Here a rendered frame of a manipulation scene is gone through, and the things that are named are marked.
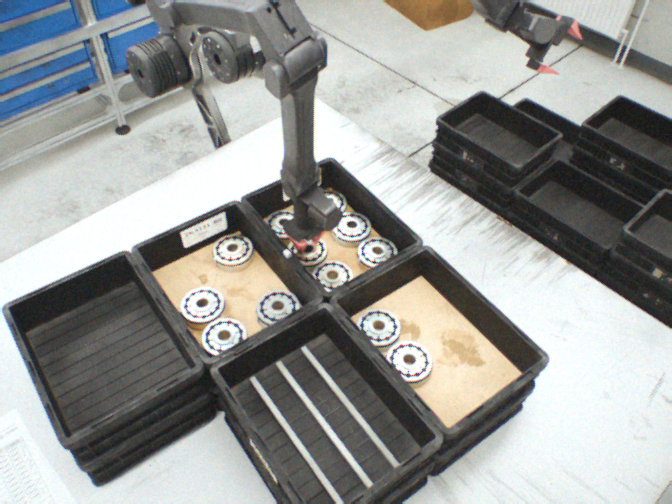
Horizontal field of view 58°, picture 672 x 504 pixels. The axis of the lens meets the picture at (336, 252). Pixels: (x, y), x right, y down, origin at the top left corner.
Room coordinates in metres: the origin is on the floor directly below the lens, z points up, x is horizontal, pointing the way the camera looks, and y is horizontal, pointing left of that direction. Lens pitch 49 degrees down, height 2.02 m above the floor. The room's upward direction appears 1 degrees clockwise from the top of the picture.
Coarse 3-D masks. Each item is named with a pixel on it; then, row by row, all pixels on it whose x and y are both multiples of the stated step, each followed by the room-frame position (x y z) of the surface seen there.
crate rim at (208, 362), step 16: (224, 208) 1.09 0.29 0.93; (240, 208) 1.09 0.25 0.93; (192, 224) 1.04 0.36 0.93; (256, 224) 1.04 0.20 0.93; (144, 240) 0.97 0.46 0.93; (272, 240) 0.98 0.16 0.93; (144, 272) 0.88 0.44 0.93; (160, 288) 0.83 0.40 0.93; (176, 320) 0.74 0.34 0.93; (288, 320) 0.75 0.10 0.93; (192, 336) 0.71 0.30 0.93; (256, 336) 0.71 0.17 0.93; (224, 352) 0.67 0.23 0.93; (208, 368) 0.64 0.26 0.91
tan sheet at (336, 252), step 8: (288, 208) 1.20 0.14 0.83; (328, 232) 1.11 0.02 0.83; (376, 232) 1.11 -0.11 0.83; (328, 240) 1.08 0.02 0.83; (328, 248) 1.05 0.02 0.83; (336, 248) 1.05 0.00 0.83; (344, 248) 1.05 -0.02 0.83; (352, 248) 1.05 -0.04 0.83; (328, 256) 1.02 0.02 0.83; (336, 256) 1.02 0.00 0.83; (344, 256) 1.02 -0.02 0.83; (352, 256) 1.02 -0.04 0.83; (352, 264) 1.00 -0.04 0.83; (312, 272) 0.97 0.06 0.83; (352, 272) 0.97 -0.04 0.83; (360, 272) 0.97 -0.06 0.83
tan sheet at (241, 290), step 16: (192, 256) 1.01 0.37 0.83; (208, 256) 1.01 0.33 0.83; (256, 256) 1.02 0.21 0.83; (160, 272) 0.96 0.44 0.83; (176, 272) 0.96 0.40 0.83; (192, 272) 0.96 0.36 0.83; (208, 272) 0.96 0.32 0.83; (224, 272) 0.96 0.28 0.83; (240, 272) 0.96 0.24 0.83; (256, 272) 0.96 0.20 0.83; (272, 272) 0.96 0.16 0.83; (176, 288) 0.91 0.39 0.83; (192, 288) 0.91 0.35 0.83; (224, 288) 0.91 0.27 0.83; (240, 288) 0.91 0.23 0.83; (256, 288) 0.91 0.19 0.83; (272, 288) 0.91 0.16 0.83; (176, 304) 0.86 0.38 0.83; (240, 304) 0.86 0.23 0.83; (256, 304) 0.86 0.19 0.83; (240, 320) 0.82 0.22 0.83; (256, 320) 0.82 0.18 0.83
